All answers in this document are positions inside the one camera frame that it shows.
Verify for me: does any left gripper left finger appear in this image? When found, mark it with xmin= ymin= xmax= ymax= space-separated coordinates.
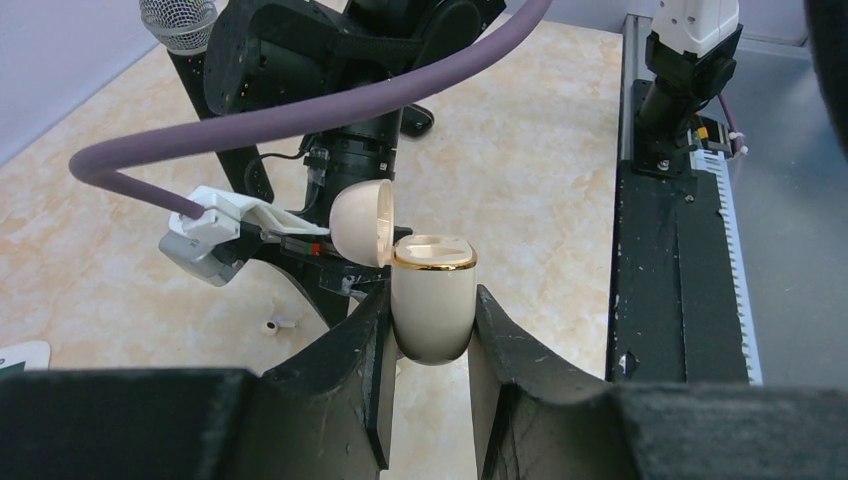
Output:
xmin=1 ymin=284 xmax=394 ymax=479

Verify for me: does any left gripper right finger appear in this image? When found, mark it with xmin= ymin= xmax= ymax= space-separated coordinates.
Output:
xmin=468 ymin=287 xmax=847 ymax=479

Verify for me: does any white earbud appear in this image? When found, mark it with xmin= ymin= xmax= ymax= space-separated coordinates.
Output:
xmin=261 ymin=316 xmax=298 ymax=336

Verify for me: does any white earbud case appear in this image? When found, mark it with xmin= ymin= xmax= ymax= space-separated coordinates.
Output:
xmin=329 ymin=179 xmax=478 ymax=366

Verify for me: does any black earbud case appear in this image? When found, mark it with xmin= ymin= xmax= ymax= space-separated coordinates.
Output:
xmin=400 ymin=104 xmax=435 ymax=139

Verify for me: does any black microphone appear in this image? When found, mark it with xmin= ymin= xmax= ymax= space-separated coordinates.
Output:
xmin=138 ymin=0 xmax=274 ymax=203

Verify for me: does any green white chessboard mat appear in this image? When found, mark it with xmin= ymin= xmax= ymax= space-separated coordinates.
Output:
xmin=1 ymin=340 xmax=51 ymax=375

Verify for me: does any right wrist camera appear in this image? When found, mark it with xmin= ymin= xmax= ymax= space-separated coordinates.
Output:
xmin=158 ymin=186 xmax=329 ymax=287

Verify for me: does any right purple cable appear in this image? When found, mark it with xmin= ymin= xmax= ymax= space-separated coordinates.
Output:
xmin=68 ymin=0 xmax=554 ymax=221

